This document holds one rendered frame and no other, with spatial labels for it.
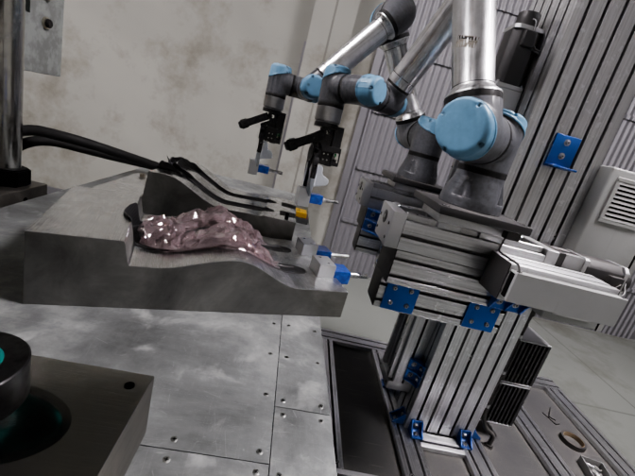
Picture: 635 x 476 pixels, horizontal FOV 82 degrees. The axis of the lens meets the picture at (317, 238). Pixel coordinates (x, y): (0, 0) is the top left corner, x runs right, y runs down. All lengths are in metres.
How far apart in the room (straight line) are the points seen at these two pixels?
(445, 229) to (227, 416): 0.66
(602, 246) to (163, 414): 1.19
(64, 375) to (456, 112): 0.74
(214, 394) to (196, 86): 2.87
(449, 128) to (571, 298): 0.46
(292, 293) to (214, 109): 2.61
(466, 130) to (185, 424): 0.69
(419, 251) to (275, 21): 2.51
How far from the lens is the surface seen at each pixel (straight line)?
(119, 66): 3.42
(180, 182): 0.96
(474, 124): 0.80
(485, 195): 0.94
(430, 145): 1.40
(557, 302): 0.96
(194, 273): 0.61
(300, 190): 1.07
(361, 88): 1.01
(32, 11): 1.50
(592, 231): 1.29
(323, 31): 2.98
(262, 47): 3.13
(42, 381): 0.41
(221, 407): 0.48
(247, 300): 0.64
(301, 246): 0.82
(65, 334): 0.59
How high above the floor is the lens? 1.13
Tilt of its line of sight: 16 degrees down
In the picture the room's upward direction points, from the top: 15 degrees clockwise
